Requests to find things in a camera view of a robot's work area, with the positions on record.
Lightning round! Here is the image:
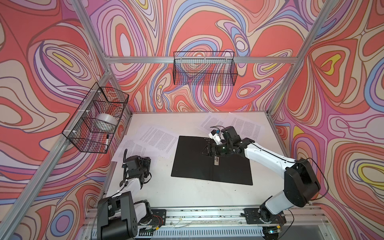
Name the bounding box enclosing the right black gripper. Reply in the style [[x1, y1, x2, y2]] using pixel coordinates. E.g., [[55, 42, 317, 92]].
[[200, 141, 233, 158]]

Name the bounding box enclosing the orange and black folder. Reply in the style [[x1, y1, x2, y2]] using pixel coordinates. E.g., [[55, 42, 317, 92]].
[[171, 136, 253, 186]]

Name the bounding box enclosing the printed paper sheet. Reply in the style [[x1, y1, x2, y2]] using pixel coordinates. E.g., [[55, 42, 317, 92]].
[[197, 112, 228, 134], [112, 136, 160, 167], [224, 113, 265, 142], [136, 125, 179, 158]]

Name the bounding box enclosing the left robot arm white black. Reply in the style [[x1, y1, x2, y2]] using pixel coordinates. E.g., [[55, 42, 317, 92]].
[[96, 156, 153, 240]]

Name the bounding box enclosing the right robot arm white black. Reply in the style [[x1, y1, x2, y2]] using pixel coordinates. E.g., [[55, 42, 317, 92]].
[[206, 126, 321, 224]]

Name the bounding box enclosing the metal folder clip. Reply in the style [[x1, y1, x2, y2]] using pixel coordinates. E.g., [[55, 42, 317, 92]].
[[214, 157, 220, 166]]

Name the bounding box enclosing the white tape roll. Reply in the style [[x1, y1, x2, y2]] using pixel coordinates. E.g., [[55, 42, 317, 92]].
[[94, 113, 118, 133]]

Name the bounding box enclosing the green circuit board left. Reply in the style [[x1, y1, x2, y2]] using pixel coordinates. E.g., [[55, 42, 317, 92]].
[[139, 227, 159, 233]]

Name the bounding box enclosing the green circuit board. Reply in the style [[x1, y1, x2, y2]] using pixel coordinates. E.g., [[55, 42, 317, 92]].
[[139, 227, 159, 233], [263, 226, 282, 235]]

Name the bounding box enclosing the green circuit board right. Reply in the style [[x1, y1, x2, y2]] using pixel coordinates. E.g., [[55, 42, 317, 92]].
[[263, 226, 282, 235]]

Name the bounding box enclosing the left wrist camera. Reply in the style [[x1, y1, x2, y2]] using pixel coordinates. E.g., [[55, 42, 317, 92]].
[[122, 149, 136, 171]]

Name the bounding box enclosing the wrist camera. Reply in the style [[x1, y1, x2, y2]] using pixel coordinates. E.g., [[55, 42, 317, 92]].
[[209, 130, 222, 145], [122, 149, 136, 171]]

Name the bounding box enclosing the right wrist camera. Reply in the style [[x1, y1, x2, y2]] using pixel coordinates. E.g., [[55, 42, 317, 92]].
[[209, 130, 222, 145]]

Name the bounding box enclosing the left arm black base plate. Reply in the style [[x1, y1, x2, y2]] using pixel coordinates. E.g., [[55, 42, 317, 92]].
[[139, 209, 167, 227]]

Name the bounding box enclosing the black wire basket on left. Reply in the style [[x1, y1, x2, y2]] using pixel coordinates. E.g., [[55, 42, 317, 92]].
[[62, 83, 129, 154]]

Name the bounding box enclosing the black wire basket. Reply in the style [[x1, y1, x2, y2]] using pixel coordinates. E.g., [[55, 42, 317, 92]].
[[62, 83, 129, 154], [173, 50, 238, 86]]

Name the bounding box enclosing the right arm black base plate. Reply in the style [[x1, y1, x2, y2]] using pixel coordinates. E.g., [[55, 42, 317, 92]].
[[240, 208, 287, 225]]

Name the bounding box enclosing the black wire basket at back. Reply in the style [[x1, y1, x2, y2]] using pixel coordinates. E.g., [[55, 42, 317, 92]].
[[173, 50, 238, 86]]

